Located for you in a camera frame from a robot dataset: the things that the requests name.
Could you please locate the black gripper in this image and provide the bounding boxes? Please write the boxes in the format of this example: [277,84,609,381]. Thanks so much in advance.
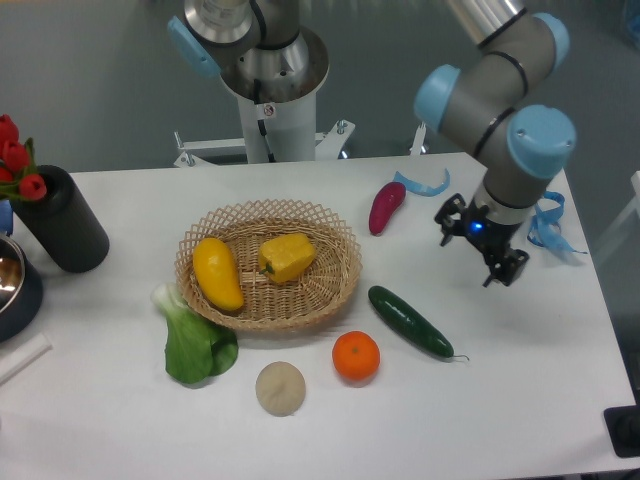
[434,193,529,287]

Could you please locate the dark green cucumber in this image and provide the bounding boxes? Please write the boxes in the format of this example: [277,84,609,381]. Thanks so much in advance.
[368,285,469,360]

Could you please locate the orange mandarin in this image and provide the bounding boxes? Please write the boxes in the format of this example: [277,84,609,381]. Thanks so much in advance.
[332,331,381,382]

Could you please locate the yellow bell pepper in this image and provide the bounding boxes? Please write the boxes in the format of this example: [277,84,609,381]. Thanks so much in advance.
[258,233,316,283]

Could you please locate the beige steamed bun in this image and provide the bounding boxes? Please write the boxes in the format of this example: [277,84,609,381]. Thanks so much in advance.
[255,361,306,417]

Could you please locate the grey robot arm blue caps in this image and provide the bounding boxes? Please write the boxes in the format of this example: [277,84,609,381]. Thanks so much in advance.
[167,1,576,285]

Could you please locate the woven wicker basket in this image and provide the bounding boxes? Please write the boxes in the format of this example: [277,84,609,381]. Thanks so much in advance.
[175,200,362,332]

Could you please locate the blue ribbon tangle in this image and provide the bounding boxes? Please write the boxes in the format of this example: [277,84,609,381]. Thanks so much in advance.
[527,191,587,254]

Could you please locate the blue curved tape strip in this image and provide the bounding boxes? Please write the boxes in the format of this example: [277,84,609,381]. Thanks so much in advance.
[393,169,451,197]

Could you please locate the purple sweet potato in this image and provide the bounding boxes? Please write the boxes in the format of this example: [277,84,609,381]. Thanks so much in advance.
[368,181,406,236]

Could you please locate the black device table corner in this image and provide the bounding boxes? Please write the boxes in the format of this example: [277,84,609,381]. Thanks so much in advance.
[603,405,639,458]

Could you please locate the yellow mango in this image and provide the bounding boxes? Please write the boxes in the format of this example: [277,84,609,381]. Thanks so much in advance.
[192,237,244,312]

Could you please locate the green bok choy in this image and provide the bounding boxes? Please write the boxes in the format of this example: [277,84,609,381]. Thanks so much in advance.
[151,283,239,385]

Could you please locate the black cylindrical vase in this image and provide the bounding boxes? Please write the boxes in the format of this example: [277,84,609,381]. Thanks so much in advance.
[10,165,110,273]

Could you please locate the white flat stick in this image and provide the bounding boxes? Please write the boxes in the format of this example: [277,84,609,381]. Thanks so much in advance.
[0,334,52,384]

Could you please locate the dark bowl metal inside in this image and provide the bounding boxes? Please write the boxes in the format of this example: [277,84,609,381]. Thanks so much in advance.
[1,234,44,342]

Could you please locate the red artificial tulips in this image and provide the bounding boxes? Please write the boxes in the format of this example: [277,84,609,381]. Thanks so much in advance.
[1,114,47,202]

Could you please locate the blue object left edge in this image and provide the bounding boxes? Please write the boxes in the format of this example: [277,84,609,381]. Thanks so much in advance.
[0,200,14,236]

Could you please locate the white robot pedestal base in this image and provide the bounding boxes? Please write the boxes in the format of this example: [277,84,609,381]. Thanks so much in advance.
[168,17,356,164]

